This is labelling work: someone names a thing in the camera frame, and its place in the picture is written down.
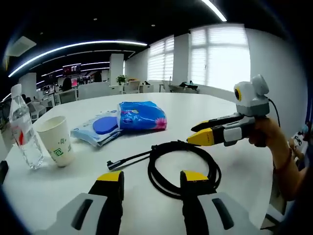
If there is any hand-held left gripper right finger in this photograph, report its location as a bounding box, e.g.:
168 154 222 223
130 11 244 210
180 170 261 235

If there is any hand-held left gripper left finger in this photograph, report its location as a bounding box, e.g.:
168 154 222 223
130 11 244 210
36 170 125 235

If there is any blue tissue pack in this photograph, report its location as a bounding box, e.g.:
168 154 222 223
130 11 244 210
118 100 168 132

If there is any white paper cup green print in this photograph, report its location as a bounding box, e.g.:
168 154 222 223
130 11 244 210
36 116 76 168

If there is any wet wipes pack blue lid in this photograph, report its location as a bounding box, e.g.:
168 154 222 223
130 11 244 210
70 109 123 147

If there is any clear water bottle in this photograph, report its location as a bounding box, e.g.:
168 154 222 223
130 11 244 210
9 83 45 170

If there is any white tabletop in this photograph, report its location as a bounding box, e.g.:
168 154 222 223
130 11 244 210
2 92 274 235

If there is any person's right hand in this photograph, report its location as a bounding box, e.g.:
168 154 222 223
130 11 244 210
247 117 286 148

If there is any dark bag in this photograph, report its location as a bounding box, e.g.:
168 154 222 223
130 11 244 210
179 81 199 90

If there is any large window with blinds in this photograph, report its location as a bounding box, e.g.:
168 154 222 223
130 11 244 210
190 23 251 87

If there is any narrow window with blinds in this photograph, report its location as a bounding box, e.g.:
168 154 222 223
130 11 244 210
147 35 175 81

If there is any potted green plant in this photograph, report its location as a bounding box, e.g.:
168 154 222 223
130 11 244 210
115 74 128 86

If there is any long ceiling light strip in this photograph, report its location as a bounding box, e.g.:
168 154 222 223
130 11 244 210
201 0 228 22

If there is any white pillar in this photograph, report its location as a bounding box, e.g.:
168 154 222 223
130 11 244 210
109 53 125 86
19 72 38 98

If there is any hanging display screen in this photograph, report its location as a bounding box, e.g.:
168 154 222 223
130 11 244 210
62 63 82 74

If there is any curved ceiling light strip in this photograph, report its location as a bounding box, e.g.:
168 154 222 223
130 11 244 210
8 41 148 78

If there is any ceiling air vent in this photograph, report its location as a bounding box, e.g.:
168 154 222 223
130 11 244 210
6 36 38 57

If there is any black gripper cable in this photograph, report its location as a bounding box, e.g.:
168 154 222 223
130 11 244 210
268 97 282 128

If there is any red wrist string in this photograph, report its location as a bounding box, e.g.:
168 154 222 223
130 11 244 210
272 146 294 173

